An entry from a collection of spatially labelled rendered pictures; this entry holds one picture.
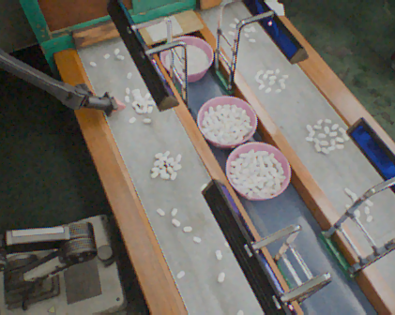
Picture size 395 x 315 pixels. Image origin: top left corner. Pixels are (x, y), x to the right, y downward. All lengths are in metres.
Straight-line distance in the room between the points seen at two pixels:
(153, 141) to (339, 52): 2.02
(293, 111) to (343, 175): 0.38
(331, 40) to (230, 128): 1.84
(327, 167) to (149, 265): 0.84
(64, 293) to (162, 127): 0.82
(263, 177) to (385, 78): 1.84
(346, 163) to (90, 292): 1.22
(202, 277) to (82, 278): 0.58
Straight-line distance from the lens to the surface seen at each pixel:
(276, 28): 1.64
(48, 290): 1.74
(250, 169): 1.60
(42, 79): 1.61
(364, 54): 3.34
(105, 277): 1.74
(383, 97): 3.09
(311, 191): 1.58
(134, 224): 1.47
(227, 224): 1.12
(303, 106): 1.84
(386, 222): 1.66
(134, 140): 1.68
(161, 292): 1.39
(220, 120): 1.74
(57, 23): 2.01
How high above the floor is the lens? 2.13
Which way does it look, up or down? 60 degrees down
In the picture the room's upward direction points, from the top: 1 degrees clockwise
